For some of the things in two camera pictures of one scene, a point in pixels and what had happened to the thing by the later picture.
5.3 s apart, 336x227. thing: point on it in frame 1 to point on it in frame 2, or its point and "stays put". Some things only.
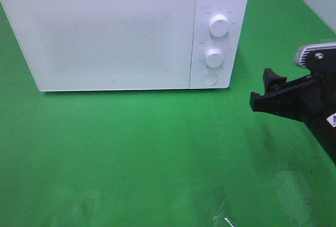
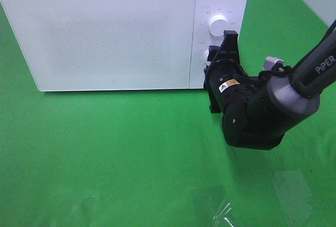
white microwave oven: [105, 32] stays put
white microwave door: [80, 39] stays put
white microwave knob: [219, 25] stays put
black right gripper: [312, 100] to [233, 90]
